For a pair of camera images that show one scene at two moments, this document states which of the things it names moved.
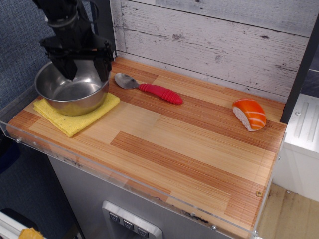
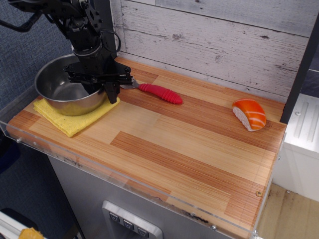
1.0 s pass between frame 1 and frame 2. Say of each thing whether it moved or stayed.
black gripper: moved
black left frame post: stayed
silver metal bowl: stayed
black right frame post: stayed
